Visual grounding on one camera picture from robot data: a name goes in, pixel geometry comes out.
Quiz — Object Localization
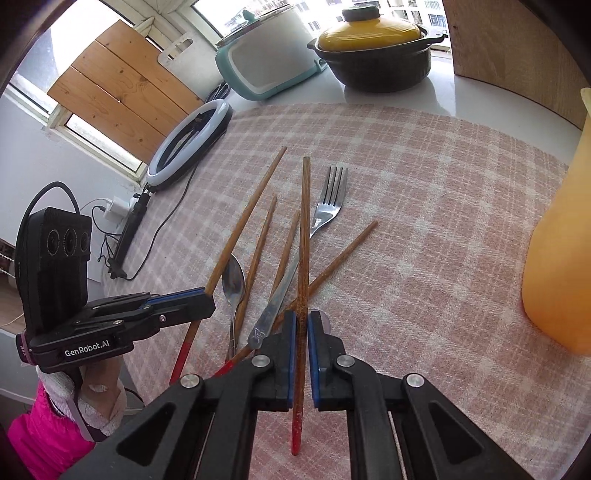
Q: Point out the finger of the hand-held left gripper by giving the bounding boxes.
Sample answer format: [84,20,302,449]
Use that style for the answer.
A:
[87,287,205,318]
[91,294,216,343]

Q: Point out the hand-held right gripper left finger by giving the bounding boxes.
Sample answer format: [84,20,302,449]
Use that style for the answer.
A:
[95,310,298,480]

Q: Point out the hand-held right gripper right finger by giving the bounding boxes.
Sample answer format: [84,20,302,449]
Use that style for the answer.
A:
[308,310,536,480]

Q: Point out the translucent purple plastic spoon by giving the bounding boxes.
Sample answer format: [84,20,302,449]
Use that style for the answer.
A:
[302,308,332,330]

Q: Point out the metal spoon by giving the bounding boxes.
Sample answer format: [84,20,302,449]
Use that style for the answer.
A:
[222,253,246,352]

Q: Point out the red-tipped wooden chopstick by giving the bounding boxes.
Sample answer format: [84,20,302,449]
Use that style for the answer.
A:
[224,195,278,363]
[213,220,379,378]
[169,147,288,386]
[290,156,311,457]
[270,210,302,296]

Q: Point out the metal fork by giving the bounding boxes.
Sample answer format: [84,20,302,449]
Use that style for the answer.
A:
[247,166,349,350]

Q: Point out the yellow plastic utensil holder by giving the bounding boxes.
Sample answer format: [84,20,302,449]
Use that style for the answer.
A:
[522,88,591,356]

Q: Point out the person's left forearm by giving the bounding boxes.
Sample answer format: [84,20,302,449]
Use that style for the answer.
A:
[8,355,126,480]

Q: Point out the white power adapter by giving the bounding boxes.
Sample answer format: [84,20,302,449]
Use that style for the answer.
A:
[102,196,132,220]

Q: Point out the pink plaid tablecloth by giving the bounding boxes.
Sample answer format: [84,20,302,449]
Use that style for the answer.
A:
[99,102,571,480]

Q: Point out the wooden plank panel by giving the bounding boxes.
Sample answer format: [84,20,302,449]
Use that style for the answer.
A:
[47,21,206,163]

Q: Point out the white plastic cutting board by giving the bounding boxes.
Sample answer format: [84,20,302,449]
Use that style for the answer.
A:
[157,37,222,102]

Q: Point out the teal and white rice cooker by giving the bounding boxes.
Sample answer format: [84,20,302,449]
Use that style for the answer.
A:
[215,2,328,101]

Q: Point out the black casserole pot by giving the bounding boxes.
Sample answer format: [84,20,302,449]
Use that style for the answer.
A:
[307,25,450,93]

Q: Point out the yellow pot lid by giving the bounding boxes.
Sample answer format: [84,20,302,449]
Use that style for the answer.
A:
[318,7,428,52]

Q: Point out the light wooden board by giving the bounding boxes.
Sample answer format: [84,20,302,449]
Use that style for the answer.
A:
[442,0,591,132]

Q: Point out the black ring light stand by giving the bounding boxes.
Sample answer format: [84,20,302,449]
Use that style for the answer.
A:
[107,187,155,280]

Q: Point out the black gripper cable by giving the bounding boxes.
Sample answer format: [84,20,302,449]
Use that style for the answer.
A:
[25,181,81,217]

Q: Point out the black ring light cable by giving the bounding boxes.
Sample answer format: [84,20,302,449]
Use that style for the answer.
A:
[117,166,201,282]

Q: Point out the white window frame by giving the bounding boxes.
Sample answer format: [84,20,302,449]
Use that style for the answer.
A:
[0,0,241,185]

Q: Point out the black power cord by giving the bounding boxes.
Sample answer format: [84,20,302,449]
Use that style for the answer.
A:
[205,82,232,104]

